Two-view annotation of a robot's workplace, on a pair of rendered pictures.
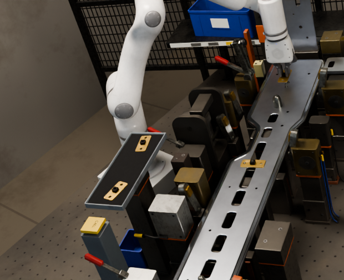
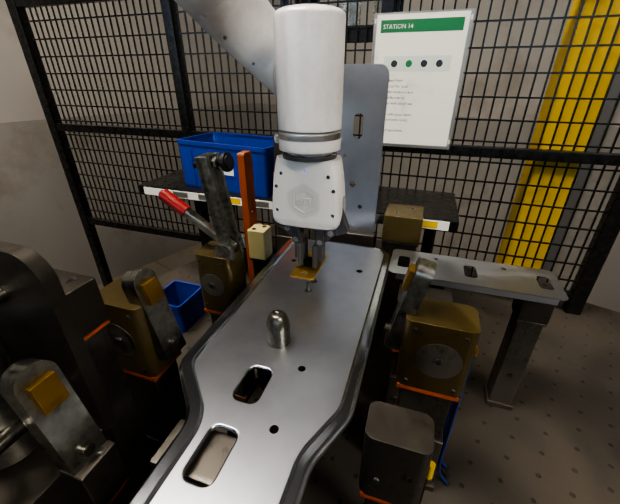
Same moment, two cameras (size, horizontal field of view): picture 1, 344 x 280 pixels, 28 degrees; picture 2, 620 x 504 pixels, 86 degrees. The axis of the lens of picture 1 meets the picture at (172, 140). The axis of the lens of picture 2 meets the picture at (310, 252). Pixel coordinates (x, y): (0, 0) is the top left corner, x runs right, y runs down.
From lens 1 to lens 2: 2.19 m
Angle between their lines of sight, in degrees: 14
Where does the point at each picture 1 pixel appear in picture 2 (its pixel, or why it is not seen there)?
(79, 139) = not seen: hidden behind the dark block
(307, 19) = (367, 170)
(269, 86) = (272, 283)
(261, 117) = (219, 371)
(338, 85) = (455, 317)
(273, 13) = (313, 54)
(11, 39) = (24, 176)
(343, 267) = not seen: outside the picture
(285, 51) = (325, 197)
